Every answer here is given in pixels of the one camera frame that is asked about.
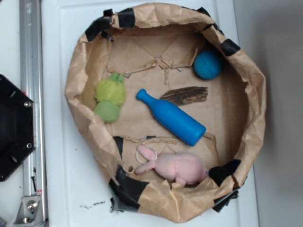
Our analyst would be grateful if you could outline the dark wood chip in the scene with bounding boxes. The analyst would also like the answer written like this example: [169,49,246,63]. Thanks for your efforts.
[160,87,208,106]

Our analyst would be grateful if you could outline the brown paper bag basin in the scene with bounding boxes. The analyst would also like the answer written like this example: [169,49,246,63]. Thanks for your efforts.
[65,3,266,223]

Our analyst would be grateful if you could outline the blue plastic bottle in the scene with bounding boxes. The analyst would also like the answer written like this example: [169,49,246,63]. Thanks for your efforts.
[136,89,206,146]

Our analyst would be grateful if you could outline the green plush frog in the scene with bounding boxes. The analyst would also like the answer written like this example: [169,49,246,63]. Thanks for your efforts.
[94,72,126,123]

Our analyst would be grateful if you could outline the pink plush bunny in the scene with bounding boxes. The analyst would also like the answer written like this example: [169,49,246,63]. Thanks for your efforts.
[135,145,208,187]

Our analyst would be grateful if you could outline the blue textured ball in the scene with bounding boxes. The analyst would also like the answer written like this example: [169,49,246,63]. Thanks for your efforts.
[193,50,223,80]

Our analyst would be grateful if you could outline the aluminium extrusion rail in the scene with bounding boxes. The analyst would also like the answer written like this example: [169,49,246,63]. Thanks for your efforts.
[19,0,49,227]

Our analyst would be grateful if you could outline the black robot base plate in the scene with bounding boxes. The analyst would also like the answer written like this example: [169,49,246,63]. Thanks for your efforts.
[0,75,35,182]

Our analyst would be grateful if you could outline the metal corner bracket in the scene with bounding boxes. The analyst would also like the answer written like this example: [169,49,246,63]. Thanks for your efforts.
[13,195,43,227]

